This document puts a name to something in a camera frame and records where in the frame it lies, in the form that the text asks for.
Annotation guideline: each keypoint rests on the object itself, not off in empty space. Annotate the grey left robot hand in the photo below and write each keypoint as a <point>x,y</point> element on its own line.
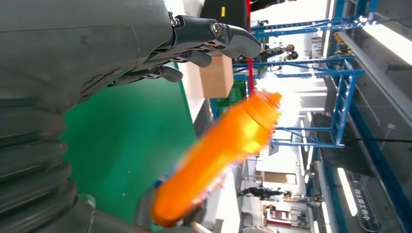
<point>80,41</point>

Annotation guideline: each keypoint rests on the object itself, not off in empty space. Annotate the orange bottle with clear cap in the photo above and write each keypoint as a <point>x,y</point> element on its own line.
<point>219,148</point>

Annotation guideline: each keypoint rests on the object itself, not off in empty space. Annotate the green table mat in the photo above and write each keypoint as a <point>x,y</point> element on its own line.
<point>128,138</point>

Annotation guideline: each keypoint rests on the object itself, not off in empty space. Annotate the white table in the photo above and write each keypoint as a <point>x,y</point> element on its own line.
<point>190,93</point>

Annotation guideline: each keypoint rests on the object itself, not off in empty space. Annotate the brown cardboard box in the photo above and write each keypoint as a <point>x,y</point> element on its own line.
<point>217,80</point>

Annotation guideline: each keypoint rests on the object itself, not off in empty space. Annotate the black case with yellow tag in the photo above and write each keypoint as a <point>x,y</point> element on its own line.
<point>231,13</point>

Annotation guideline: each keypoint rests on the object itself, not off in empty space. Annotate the green plastic crate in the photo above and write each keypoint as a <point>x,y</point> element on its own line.
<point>236,95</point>

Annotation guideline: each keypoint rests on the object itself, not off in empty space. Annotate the red pole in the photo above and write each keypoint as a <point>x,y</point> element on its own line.
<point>250,64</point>

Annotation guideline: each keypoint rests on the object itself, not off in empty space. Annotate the person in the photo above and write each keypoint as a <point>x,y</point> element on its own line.
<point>260,193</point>
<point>273,53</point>

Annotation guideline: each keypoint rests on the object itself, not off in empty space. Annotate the tall blue steel rack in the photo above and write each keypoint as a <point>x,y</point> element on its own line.
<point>344,96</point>

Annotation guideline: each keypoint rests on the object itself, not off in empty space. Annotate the ceiling light strip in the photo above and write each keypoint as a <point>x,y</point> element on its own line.
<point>347,193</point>
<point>389,43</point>

